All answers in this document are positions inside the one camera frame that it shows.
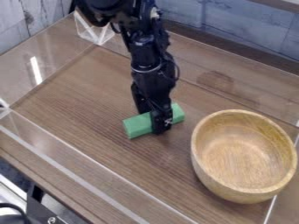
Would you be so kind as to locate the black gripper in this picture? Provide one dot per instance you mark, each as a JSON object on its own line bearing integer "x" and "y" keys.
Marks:
{"x": 153, "y": 82}

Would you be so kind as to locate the green rectangular block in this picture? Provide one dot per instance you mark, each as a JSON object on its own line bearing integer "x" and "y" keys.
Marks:
{"x": 138, "y": 125}

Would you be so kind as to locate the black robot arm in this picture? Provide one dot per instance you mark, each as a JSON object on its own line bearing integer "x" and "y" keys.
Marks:
{"x": 136, "y": 20}

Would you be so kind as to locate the wooden bowl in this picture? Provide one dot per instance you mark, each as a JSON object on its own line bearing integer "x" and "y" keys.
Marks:
{"x": 243, "y": 156}

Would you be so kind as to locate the clear acrylic corner bracket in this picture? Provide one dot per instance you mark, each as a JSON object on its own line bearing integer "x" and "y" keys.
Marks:
{"x": 97, "y": 35}

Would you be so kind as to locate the black metal table frame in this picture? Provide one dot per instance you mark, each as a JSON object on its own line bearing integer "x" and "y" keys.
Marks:
{"x": 44, "y": 209}

